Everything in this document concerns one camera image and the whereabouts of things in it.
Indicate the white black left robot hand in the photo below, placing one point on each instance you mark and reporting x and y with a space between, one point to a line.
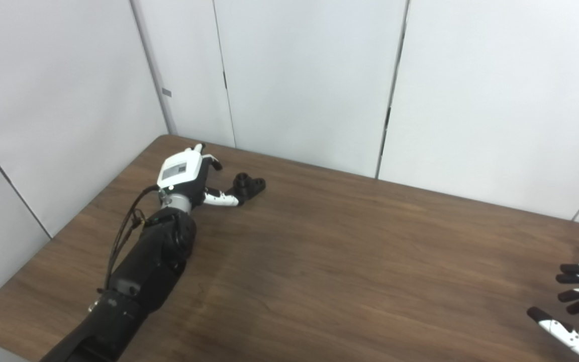
181 173

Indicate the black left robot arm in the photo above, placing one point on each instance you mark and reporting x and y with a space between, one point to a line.
143 271

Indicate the black flanged holder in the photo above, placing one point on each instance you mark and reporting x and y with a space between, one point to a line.
252 186

